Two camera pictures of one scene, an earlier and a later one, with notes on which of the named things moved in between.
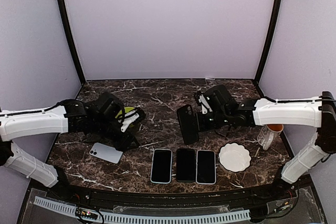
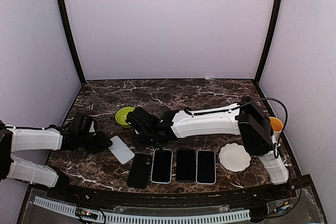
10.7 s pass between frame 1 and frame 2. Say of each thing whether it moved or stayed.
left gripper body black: moved
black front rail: stayed
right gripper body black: moved
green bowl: stayed
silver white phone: moved
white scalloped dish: stayed
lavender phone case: stayed
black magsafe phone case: moved
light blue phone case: stayed
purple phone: stayed
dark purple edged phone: stayed
